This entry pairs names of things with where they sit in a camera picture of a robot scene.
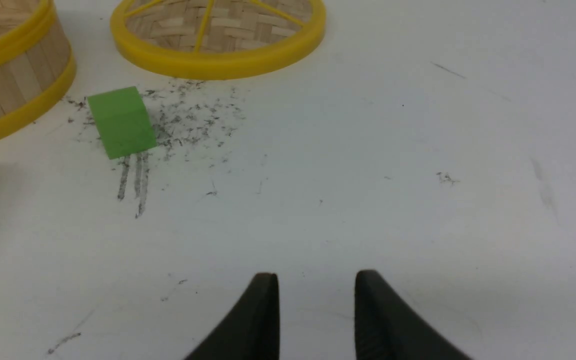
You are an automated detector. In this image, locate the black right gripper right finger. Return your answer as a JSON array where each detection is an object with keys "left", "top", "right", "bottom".
[{"left": 354, "top": 269, "right": 470, "bottom": 360}]

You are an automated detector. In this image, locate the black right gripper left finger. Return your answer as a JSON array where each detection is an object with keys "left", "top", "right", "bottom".
[{"left": 186, "top": 272, "right": 281, "bottom": 360}]

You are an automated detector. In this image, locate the green cube block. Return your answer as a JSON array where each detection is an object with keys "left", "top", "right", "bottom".
[{"left": 87, "top": 86, "right": 157, "bottom": 160}]

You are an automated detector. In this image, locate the bamboo steamer lid yellow rim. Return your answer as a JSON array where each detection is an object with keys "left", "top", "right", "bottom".
[{"left": 110, "top": 0, "right": 327, "bottom": 81}]

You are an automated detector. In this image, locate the bamboo steamer basket yellow rim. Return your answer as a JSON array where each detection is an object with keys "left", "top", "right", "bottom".
[{"left": 0, "top": 0, "right": 77, "bottom": 140}]

